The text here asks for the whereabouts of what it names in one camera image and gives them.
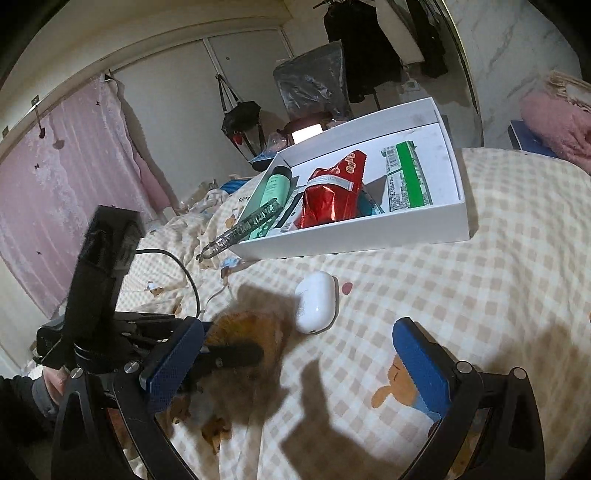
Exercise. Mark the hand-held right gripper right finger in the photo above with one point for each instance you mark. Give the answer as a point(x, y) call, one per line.
point(420, 369)

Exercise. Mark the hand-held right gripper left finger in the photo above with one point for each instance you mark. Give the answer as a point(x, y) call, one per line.
point(171, 369)

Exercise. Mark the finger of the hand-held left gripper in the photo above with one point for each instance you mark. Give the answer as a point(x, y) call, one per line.
point(235, 354)

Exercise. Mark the white earbuds case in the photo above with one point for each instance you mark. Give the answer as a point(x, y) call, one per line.
point(316, 300)

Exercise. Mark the white cardboard box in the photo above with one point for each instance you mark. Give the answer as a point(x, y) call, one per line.
point(369, 235)

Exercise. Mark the black and white snack packet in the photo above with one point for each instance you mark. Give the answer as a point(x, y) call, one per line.
point(291, 212)

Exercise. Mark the green cosmetic tube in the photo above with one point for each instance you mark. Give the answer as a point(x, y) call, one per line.
point(270, 189)

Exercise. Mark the red snack packet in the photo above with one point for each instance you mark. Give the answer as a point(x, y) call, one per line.
point(328, 198)

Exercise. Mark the green snack packet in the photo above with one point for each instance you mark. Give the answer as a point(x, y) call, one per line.
point(408, 180)

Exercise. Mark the person's left forearm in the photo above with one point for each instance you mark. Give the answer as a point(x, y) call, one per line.
point(18, 415)

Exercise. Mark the person's left hand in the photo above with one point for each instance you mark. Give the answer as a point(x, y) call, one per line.
point(55, 381)

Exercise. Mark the pink curtain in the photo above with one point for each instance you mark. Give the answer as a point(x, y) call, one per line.
point(69, 184)

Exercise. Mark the checked bear print blanket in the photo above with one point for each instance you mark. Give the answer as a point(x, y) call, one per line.
point(508, 277)

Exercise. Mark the blue cloth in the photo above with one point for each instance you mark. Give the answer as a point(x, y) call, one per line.
point(233, 185)

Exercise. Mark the black hanging bag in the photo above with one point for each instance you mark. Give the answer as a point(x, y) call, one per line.
point(240, 122)

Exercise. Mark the phone with lit screen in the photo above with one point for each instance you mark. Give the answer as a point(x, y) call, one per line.
point(307, 133)

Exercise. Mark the folded pink fleece blanket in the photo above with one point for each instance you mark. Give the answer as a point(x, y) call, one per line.
point(558, 124)

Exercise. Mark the folded beige cloth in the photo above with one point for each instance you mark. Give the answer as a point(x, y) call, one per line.
point(570, 87)

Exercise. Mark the dark hanging garment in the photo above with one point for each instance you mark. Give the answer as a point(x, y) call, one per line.
point(427, 41)

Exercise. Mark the black hanging coat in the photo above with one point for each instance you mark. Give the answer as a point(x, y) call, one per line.
point(360, 46)

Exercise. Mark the white hanging garment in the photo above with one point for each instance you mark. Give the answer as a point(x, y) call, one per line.
point(397, 32)

